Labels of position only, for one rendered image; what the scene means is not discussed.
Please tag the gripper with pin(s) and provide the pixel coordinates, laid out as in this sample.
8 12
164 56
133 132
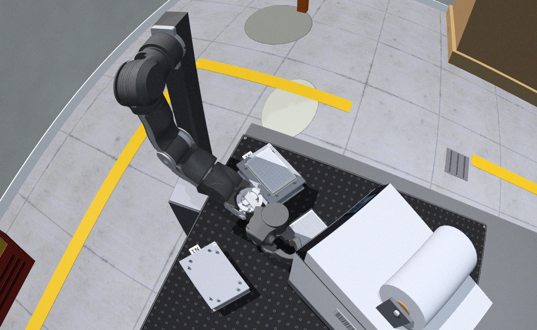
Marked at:
267 224

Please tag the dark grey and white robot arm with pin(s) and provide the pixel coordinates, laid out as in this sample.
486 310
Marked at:
139 85

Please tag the white roll of foil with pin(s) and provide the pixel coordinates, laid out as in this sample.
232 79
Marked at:
432 275

